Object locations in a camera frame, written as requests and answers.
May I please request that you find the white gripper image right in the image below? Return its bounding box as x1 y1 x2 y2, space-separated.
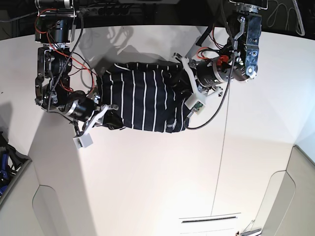
170 53 223 103

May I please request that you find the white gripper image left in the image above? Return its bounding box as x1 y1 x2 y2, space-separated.
74 104 123 136

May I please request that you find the navy white striped T-shirt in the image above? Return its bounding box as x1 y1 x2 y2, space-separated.
96 62 191 133

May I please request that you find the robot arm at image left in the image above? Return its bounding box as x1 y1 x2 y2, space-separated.
34 0 123 136

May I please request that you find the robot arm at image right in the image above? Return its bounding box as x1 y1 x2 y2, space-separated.
174 0 268 109

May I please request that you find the white power strip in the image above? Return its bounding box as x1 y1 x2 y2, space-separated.
81 5 131 16

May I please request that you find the grey bin with blue items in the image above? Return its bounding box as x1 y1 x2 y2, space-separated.
0 131 32 206

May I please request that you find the small metal stand bottom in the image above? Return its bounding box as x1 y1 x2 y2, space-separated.
235 220 262 236

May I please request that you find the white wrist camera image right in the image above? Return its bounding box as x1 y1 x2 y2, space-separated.
185 93 206 115

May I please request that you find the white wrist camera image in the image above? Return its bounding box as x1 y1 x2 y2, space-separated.
73 134 93 149
185 93 206 115

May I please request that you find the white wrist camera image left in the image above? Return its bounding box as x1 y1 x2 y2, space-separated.
73 134 93 149

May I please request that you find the black camera cable image right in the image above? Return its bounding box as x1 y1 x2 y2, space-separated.
183 0 241 131

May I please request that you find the grey coiled cables background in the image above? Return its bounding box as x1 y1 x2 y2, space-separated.
266 0 306 36

